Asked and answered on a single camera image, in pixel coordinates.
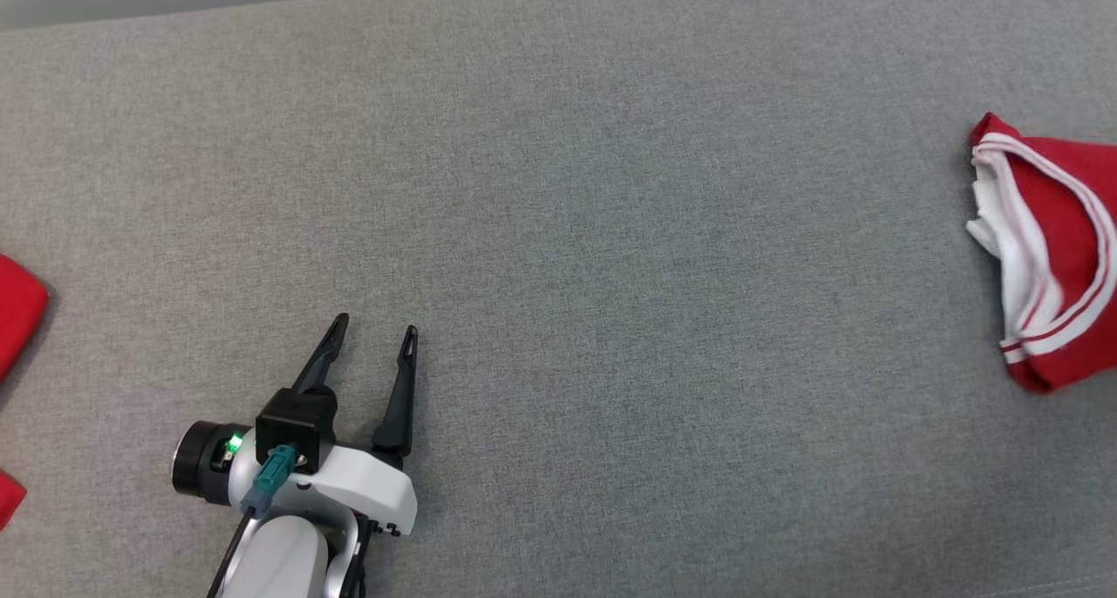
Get thin black camera cable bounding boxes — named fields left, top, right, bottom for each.
left=206, top=506, right=260, bottom=598

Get red shorts with white stripes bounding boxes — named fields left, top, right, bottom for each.
left=965, top=112, right=1117, bottom=395

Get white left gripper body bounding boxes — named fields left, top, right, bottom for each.
left=172, top=420, right=419, bottom=539

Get black left arm side cable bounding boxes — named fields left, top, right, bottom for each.
left=339, top=518, right=374, bottom=598

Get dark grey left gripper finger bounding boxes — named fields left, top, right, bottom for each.
left=291, top=313, right=351, bottom=395
left=373, top=325, right=420, bottom=458

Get teal cable connector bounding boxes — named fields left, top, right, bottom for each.
left=239, top=443, right=298, bottom=518

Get red cloth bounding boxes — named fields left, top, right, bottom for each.
left=0, top=253, right=51, bottom=382
left=0, top=470, right=28, bottom=531

